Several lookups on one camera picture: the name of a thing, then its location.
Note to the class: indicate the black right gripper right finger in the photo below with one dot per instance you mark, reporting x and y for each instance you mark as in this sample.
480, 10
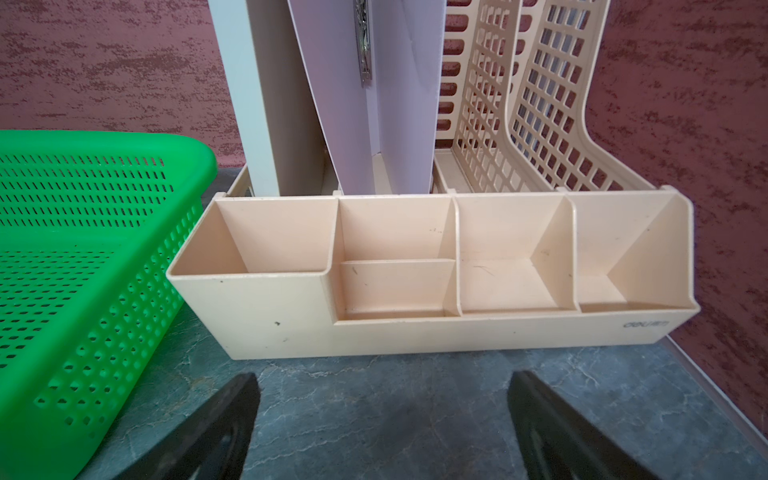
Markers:
557, 442

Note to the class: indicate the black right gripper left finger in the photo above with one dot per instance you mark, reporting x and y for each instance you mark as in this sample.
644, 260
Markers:
212, 443

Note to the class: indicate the green plastic basket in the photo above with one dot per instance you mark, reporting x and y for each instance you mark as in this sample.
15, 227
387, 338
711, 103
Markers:
90, 222

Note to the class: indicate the beige desk file organizer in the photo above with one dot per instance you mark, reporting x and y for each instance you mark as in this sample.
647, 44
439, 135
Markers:
531, 236

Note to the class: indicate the white binder folder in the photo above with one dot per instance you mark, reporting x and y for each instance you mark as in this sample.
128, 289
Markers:
280, 133

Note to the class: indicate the lilac plastic folder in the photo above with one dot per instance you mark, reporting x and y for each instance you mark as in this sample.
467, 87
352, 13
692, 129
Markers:
374, 72

